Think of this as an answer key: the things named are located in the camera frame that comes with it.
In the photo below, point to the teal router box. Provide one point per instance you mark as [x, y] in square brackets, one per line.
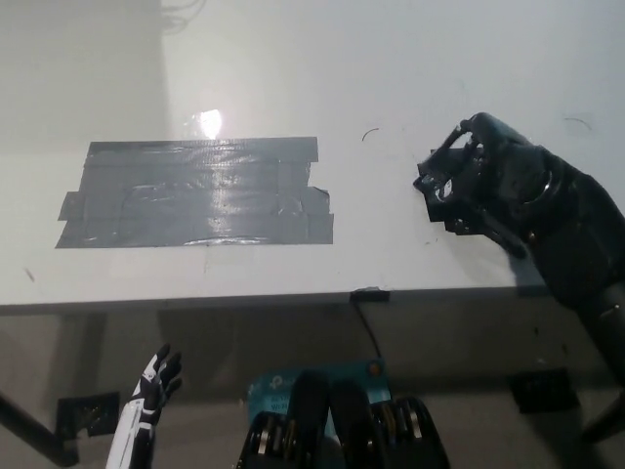
[273, 388]

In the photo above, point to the grey duct tape patch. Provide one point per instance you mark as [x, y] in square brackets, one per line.
[195, 195]

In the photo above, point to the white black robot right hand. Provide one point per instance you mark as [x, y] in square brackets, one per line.
[512, 176]

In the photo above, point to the black tape floor patch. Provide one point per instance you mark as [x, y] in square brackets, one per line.
[90, 413]
[544, 391]

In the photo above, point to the black tape square patch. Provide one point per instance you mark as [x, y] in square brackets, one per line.
[454, 222]

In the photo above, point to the black robot torso blocks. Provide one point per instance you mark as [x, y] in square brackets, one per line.
[346, 430]

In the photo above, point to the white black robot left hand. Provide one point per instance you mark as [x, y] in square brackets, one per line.
[144, 410]

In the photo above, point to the black desk leg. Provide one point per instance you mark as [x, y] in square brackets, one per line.
[29, 430]

